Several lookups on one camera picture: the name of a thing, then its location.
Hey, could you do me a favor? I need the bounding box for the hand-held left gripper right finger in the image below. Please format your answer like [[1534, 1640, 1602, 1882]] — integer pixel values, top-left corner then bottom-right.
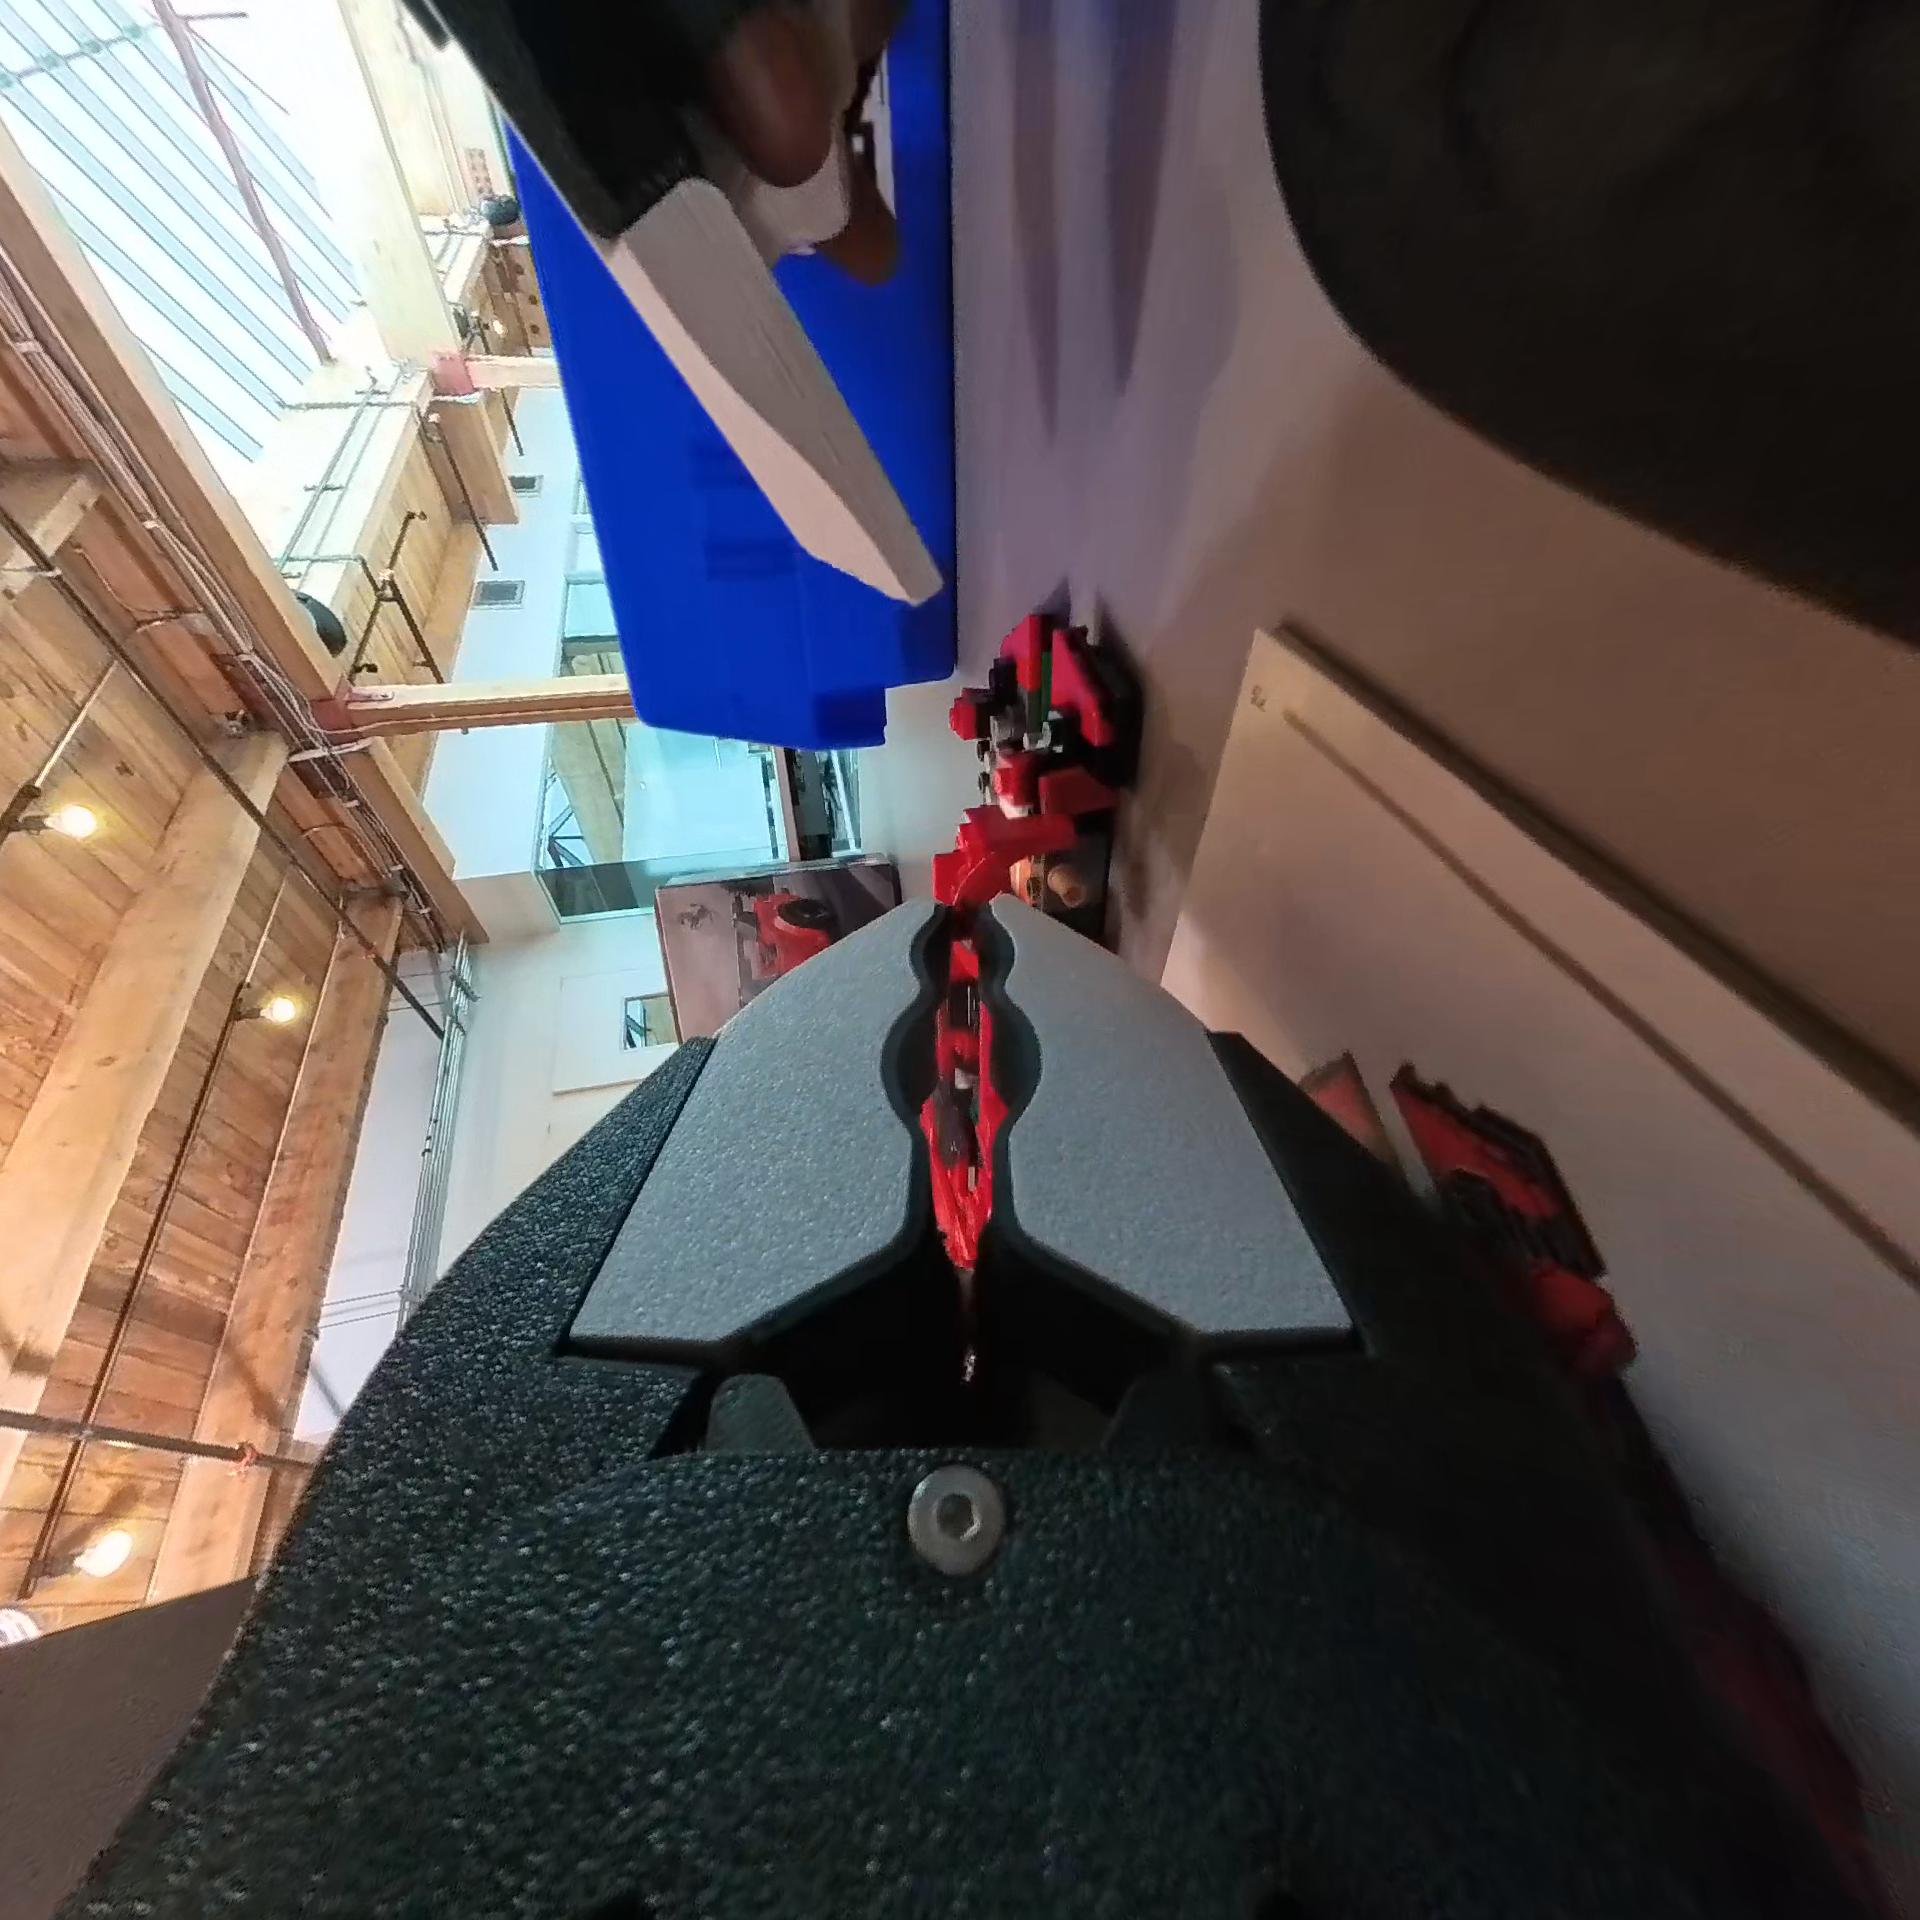
[[982, 895, 1356, 1343]]

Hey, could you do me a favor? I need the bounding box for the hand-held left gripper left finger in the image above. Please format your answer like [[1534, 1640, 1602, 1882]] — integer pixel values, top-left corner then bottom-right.
[[565, 899, 961, 1347]]

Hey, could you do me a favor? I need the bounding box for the person's right hand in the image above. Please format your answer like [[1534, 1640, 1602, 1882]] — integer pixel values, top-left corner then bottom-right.
[[703, 0, 910, 287]]

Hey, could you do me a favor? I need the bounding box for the toy car set box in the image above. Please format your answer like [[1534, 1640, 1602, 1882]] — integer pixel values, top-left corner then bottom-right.
[[654, 853, 902, 1048]]

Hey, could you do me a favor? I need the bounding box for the blue plastic bin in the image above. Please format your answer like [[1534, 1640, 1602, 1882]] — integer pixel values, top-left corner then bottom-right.
[[502, 0, 961, 752]]

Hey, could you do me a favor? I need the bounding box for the white instruction booklet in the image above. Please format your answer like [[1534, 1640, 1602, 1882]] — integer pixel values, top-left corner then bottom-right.
[[1161, 621, 1920, 1920]]

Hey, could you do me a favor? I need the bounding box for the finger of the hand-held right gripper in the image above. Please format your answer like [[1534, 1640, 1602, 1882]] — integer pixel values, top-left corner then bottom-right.
[[612, 176, 950, 612]]

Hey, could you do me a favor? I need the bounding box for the black textured cushion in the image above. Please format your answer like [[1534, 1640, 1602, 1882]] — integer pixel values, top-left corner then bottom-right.
[[1260, 0, 1920, 648]]

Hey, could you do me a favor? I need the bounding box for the red toy brick car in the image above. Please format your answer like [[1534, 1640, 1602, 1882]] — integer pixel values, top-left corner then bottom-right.
[[929, 606, 1145, 920]]

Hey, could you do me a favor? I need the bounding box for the glass balustrade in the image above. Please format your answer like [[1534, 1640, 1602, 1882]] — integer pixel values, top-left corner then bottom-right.
[[535, 720, 790, 920]]

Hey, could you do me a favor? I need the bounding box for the dark grey panel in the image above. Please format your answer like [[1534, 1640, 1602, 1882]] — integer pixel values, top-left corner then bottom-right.
[[0, 1574, 258, 1920]]

